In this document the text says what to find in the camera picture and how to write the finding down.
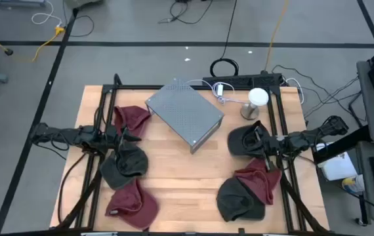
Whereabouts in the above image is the white mushroom table lamp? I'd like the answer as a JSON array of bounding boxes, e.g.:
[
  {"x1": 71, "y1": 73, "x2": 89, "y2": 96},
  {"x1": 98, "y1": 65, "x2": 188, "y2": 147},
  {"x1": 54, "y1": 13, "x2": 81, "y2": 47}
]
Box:
[{"x1": 240, "y1": 87, "x2": 270, "y2": 121}]

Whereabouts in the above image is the grey perforated metal shelf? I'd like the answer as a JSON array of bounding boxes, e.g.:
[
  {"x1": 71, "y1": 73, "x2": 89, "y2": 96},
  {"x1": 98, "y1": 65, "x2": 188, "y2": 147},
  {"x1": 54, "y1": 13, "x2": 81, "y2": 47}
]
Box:
[{"x1": 144, "y1": 77, "x2": 225, "y2": 155}]

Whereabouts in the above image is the maroon baseball cap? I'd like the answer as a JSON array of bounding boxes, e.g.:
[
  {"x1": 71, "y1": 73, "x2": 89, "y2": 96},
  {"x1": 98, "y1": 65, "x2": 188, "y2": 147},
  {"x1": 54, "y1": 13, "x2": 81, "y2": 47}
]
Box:
[
  {"x1": 113, "y1": 104, "x2": 152, "y2": 138},
  {"x1": 104, "y1": 178, "x2": 160, "y2": 230},
  {"x1": 234, "y1": 157, "x2": 283, "y2": 207}
]

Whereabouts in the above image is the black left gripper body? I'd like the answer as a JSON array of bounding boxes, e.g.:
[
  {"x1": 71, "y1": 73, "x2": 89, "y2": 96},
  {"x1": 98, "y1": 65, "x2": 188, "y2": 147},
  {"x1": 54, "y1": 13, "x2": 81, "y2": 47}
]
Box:
[{"x1": 103, "y1": 125, "x2": 128, "y2": 162}]

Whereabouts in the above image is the black aluminium table frame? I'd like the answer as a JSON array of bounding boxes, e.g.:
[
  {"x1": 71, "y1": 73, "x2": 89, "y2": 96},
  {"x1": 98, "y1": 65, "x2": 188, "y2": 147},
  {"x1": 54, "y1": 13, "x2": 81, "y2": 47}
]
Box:
[{"x1": 49, "y1": 73, "x2": 331, "y2": 236}]

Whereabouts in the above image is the black cart beam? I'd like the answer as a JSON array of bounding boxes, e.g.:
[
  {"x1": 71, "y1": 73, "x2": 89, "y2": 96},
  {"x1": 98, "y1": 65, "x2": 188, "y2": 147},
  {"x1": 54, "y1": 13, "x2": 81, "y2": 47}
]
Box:
[{"x1": 312, "y1": 125, "x2": 371, "y2": 165}]

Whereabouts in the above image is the orange hanging cable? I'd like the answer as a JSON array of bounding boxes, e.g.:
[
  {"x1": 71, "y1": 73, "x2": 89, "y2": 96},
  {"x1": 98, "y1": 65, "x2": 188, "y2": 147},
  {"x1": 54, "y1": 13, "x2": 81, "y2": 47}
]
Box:
[{"x1": 264, "y1": 0, "x2": 290, "y2": 73}]

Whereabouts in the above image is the yellow extension cable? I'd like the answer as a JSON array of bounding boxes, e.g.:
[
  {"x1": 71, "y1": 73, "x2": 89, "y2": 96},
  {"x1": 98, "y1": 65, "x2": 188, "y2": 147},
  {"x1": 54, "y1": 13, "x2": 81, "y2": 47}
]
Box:
[{"x1": 0, "y1": 24, "x2": 66, "y2": 64}]

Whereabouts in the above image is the black cable bundle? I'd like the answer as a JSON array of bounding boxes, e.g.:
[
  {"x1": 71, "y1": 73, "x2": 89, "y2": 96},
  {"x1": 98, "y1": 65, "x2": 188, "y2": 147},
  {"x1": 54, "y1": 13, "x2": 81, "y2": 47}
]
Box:
[{"x1": 271, "y1": 64, "x2": 370, "y2": 128}]

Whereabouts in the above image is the white box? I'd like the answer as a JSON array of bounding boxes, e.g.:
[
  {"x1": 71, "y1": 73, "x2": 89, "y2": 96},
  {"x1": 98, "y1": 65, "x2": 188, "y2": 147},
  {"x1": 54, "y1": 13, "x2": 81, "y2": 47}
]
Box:
[{"x1": 314, "y1": 142, "x2": 358, "y2": 182}]

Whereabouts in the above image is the black coiled cable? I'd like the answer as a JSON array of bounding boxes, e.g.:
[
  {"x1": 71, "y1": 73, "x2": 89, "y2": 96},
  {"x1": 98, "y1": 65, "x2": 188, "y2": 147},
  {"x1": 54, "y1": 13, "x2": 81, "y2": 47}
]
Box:
[{"x1": 209, "y1": 0, "x2": 240, "y2": 78}]

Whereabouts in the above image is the white yellow blue bottle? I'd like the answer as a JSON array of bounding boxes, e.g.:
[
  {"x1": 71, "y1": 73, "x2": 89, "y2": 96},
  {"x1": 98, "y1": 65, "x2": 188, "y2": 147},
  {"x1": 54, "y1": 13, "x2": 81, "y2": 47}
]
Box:
[{"x1": 341, "y1": 174, "x2": 366, "y2": 194}]

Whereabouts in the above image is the white floor cable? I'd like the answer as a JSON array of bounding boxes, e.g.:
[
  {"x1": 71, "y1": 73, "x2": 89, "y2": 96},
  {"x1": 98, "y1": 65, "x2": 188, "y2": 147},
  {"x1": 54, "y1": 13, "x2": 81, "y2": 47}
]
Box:
[{"x1": 31, "y1": 0, "x2": 64, "y2": 28}]

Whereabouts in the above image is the black floor cable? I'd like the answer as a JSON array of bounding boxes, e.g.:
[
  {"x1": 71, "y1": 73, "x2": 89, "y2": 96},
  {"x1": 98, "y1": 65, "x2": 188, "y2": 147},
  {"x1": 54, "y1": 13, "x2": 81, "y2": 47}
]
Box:
[
  {"x1": 62, "y1": 0, "x2": 95, "y2": 38},
  {"x1": 157, "y1": 0, "x2": 215, "y2": 26}
]

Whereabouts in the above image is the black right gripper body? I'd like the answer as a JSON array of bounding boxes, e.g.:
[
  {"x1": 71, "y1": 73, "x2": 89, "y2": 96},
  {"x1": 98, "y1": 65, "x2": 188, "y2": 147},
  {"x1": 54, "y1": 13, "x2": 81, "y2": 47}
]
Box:
[{"x1": 255, "y1": 126, "x2": 289, "y2": 172}]

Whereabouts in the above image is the black power strip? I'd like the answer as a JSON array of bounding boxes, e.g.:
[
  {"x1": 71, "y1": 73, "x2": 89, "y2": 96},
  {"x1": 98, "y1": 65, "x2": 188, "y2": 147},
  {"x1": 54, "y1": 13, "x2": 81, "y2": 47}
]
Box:
[{"x1": 202, "y1": 73, "x2": 283, "y2": 89}]

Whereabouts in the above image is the dark grey baseball cap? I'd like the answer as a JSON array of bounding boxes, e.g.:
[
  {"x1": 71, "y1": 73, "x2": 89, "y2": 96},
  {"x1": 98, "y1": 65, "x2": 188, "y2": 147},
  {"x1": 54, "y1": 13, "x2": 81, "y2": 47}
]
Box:
[
  {"x1": 100, "y1": 141, "x2": 149, "y2": 191},
  {"x1": 227, "y1": 120, "x2": 272, "y2": 159},
  {"x1": 215, "y1": 177, "x2": 266, "y2": 223}
]

